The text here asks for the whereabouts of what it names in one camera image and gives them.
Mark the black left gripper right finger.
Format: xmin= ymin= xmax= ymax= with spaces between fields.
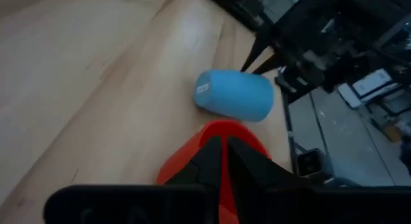
xmin=227 ymin=136 xmax=311 ymax=190

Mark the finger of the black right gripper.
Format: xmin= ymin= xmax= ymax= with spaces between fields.
xmin=253 ymin=53 xmax=285 ymax=74
xmin=240 ymin=37 xmax=270 ymax=73

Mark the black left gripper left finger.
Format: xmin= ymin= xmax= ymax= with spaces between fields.
xmin=165 ymin=136 xmax=223 ymax=186

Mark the red mug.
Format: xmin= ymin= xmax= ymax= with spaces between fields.
xmin=155 ymin=119 xmax=272 ymax=224

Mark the blue cup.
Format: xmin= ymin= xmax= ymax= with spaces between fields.
xmin=192 ymin=69 xmax=275 ymax=123

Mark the white box with dark stripe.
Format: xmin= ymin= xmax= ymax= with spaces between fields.
xmin=337 ymin=69 xmax=402 ymax=109

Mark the black metal table frame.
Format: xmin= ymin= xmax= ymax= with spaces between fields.
xmin=281 ymin=89 xmax=301 ymax=173

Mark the small table-level camera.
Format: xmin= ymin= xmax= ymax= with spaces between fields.
xmin=295 ymin=148 xmax=325 ymax=178

